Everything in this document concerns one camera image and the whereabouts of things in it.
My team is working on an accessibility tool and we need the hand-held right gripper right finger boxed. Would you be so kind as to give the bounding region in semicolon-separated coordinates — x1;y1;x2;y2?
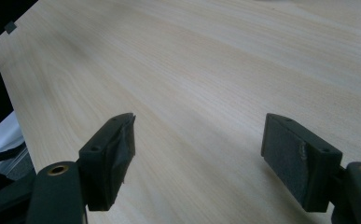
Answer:
260;112;344;214

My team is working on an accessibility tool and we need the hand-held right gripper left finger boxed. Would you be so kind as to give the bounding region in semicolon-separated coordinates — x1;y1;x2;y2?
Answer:
78;112;137;212

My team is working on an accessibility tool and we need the small grey tape piece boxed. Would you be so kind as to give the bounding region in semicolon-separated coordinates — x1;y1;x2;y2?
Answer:
4;21;18;35

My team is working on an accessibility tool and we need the black cable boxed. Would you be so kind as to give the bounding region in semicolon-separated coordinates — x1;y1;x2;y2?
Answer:
0;142;28;167

